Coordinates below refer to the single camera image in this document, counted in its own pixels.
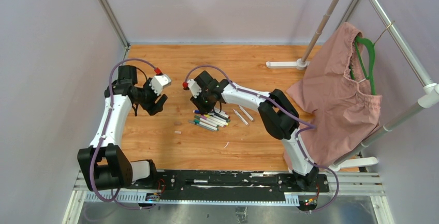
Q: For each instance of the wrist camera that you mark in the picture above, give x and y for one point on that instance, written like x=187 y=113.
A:
x=192 y=86
x=159 y=82

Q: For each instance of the houndstooth patterned pen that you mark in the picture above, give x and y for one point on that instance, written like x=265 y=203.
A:
x=203 y=126

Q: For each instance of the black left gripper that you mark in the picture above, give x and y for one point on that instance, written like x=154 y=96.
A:
x=158 y=107

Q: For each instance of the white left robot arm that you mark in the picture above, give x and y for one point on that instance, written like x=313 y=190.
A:
x=103 y=163

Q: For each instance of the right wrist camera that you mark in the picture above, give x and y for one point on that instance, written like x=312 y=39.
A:
x=192 y=86

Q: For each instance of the teal capped white marker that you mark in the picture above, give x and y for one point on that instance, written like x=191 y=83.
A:
x=203 y=123

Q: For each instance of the pink capped white marker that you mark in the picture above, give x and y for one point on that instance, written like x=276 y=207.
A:
x=212 y=121

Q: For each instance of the brown capped white marker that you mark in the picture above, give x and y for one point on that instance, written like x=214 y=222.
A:
x=246 y=113

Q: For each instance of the pink cloth garment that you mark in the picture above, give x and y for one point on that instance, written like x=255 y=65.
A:
x=334 y=90

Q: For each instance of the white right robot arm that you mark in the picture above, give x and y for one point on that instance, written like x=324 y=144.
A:
x=280 y=118

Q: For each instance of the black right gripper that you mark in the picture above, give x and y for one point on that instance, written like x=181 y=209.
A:
x=202 y=109

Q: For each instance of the dark green capped marker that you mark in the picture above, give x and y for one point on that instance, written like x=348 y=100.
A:
x=206 y=121

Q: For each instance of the yellow capped white marker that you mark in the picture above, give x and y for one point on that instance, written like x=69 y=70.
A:
x=218 y=120

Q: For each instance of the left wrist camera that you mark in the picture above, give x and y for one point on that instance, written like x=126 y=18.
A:
x=159 y=82

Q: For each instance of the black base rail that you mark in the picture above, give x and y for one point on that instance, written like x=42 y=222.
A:
x=251 y=186

